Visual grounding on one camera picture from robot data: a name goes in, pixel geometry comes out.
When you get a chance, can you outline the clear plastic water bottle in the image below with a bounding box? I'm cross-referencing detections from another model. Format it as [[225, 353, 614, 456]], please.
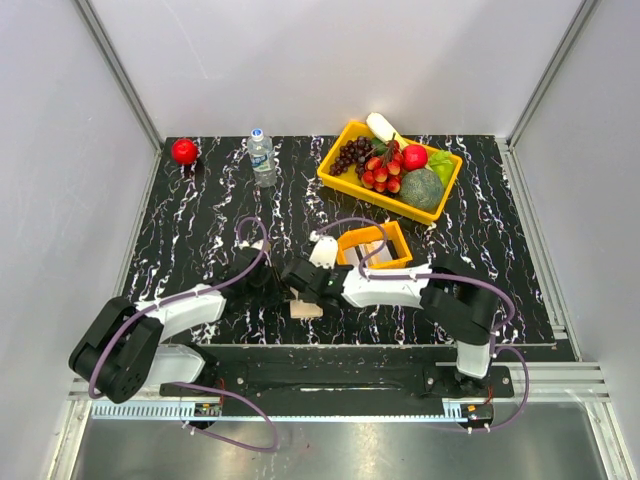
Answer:
[[247, 128, 277, 188]]

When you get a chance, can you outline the red apple in tray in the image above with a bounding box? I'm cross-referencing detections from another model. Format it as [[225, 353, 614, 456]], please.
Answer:
[[402, 144, 428, 172]]

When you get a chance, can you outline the small yellow card bin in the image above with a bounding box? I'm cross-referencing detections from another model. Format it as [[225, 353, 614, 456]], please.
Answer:
[[336, 221, 413, 269]]

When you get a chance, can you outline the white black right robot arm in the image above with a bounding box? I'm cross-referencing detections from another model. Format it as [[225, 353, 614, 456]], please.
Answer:
[[281, 236, 508, 396]]

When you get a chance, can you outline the red cherry bunch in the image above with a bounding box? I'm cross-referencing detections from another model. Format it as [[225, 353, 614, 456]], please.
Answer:
[[358, 140, 403, 197]]

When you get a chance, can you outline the green leafy vegetable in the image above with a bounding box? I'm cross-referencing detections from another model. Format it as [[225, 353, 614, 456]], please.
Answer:
[[427, 150, 455, 187]]

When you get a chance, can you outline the white radish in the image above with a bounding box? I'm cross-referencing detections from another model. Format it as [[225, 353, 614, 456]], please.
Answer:
[[366, 112, 402, 142]]

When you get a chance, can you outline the large yellow fruit tray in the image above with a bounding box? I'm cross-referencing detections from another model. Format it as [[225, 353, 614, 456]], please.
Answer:
[[317, 121, 463, 224]]

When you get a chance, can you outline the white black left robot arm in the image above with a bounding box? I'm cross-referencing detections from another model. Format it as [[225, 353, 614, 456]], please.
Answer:
[[68, 240, 280, 404]]

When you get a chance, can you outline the purple grape bunch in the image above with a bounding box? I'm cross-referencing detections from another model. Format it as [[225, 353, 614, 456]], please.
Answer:
[[329, 136, 376, 177]]

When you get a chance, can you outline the credit card stack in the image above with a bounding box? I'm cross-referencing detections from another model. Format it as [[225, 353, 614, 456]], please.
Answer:
[[344, 240, 398, 268]]

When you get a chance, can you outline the green netted melon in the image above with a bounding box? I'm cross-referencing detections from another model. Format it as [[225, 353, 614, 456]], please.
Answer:
[[399, 169, 445, 211]]

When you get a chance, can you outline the beige leather card holder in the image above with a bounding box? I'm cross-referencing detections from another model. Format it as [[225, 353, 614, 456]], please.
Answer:
[[289, 288, 323, 319]]

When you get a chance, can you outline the aluminium frame rail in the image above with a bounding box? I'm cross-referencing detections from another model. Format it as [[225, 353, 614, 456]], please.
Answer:
[[72, 0, 166, 151]]

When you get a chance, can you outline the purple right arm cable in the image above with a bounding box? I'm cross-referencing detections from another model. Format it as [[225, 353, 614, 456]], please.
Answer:
[[309, 218, 531, 434]]

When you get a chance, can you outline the red apple on table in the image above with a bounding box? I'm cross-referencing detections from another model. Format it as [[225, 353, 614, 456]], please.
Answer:
[[171, 138, 199, 166]]

